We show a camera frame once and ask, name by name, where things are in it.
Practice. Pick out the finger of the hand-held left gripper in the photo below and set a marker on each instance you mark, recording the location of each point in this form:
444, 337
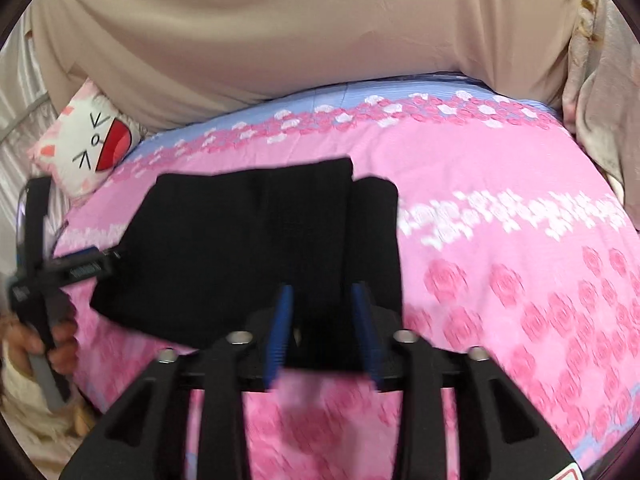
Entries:
85, 267

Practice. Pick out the white cat face pillow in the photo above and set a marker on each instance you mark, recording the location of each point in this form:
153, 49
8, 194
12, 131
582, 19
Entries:
85, 135

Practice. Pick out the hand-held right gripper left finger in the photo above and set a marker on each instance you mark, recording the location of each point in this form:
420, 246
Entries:
278, 340

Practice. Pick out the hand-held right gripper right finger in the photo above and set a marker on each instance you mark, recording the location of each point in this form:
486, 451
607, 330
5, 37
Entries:
367, 340

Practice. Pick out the grey curtain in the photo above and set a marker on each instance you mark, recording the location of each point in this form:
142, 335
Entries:
25, 110

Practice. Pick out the black pants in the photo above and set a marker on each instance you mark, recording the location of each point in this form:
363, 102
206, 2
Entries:
225, 240

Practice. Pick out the person's left forearm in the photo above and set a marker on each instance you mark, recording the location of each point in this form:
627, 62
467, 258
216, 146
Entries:
30, 420

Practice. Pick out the pink rose bedsheet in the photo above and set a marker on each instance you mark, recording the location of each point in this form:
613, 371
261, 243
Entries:
500, 170

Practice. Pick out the person's left hand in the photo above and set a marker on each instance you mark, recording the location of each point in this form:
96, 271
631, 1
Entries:
62, 350

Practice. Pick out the pale floral blanket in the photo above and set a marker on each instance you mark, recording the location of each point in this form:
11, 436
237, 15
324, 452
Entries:
600, 110

